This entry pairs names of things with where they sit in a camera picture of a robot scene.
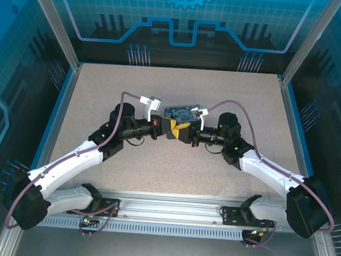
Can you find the starry night print tin box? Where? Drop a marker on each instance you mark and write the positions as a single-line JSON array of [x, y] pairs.
[[181, 114]]

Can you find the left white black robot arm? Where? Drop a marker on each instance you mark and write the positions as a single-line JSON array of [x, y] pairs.
[[68, 159]]

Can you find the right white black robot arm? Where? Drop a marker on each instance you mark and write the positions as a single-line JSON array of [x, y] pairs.
[[267, 170]]

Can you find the aluminium mounting rail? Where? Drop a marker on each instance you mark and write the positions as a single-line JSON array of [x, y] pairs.
[[168, 205]]

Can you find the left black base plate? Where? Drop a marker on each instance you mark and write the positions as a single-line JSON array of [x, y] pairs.
[[110, 207]]

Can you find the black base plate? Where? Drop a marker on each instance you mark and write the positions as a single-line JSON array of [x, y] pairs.
[[231, 215], [110, 207]]

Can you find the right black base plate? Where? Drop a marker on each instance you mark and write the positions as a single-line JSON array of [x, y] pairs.
[[231, 215]]

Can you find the right aluminium frame post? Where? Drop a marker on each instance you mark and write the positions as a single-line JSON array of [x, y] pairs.
[[308, 38]]

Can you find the aluminium frame post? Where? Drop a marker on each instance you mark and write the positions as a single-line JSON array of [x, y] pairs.
[[308, 38], [53, 20]]

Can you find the left aluminium frame post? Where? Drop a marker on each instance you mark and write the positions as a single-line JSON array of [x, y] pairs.
[[53, 20]]

